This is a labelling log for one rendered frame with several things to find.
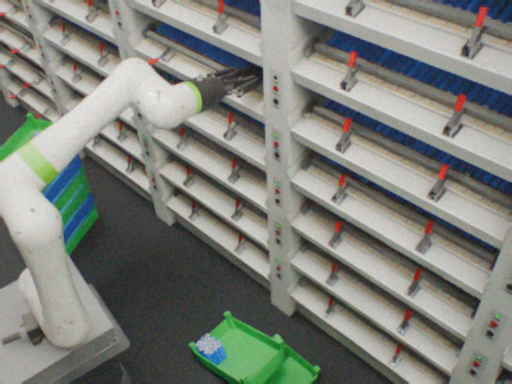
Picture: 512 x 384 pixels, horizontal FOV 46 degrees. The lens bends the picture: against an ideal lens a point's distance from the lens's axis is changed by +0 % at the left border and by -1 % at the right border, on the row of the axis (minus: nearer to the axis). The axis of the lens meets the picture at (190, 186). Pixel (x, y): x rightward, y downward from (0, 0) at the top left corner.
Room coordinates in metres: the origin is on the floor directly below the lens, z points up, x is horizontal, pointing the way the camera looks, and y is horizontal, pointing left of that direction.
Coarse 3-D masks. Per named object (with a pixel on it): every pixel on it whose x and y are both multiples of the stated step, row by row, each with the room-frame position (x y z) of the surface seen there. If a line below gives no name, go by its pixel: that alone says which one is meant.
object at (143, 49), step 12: (144, 24) 1.86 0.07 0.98; (156, 24) 1.89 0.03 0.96; (132, 36) 1.83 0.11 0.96; (144, 36) 1.84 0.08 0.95; (144, 48) 1.80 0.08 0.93; (156, 48) 1.78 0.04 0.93; (180, 60) 1.68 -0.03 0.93; (168, 72) 1.70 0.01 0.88; (180, 72) 1.63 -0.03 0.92; (192, 72) 1.61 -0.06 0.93; (204, 72) 1.59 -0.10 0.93; (228, 96) 1.46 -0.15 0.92; (252, 96) 1.42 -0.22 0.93; (240, 108) 1.43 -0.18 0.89; (252, 108) 1.38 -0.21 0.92; (264, 120) 1.35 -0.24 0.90
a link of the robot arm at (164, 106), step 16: (160, 80) 1.28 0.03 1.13; (144, 96) 1.24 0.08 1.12; (160, 96) 1.22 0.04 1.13; (176, 96) 1.22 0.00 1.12; (192, 96) 1.25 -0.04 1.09; (144, 112) 1.22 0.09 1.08; (160, 112) 1.19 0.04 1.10; (176, 112) 1.19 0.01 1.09; (192, 112) 1.23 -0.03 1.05; (160, 128) 1.20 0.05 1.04
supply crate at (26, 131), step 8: (32, 120) 2.04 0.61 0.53; (40, 120) 2.03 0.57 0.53; (24, 128) 2.02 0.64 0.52; (32, 128) 2.04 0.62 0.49; (40, 128) 2.04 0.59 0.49; (16, 136) 1.97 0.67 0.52; (24, 136) 2.00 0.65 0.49; (32, 136) 2.00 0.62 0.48; (8, 144) 1.92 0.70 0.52; (16, 144) 1.96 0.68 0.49; (0, 152) 1.88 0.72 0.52; (8, 152) 1.91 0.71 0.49; (0, 160) 1.87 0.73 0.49
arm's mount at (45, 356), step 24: (72, 264) 1.36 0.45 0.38; (0, 312) 1.21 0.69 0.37; (24, 312) 1.20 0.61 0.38; (96, 312) 1.15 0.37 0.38; (0, 336) 1.12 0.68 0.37; (96, 336) 1.06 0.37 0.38; (0, 360) 1.03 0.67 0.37; (24, 360) 1.02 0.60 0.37; (48, 360) 1.00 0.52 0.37; (72, 360) 1.02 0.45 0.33
